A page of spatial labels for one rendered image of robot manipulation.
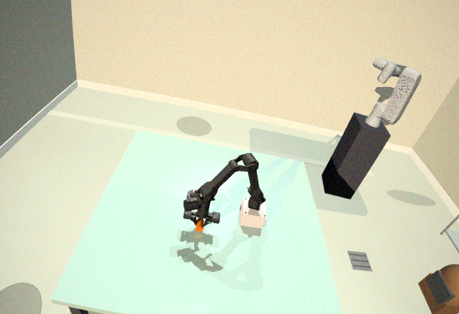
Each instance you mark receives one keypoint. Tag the orange knob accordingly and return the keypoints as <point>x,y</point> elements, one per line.
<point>199,225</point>

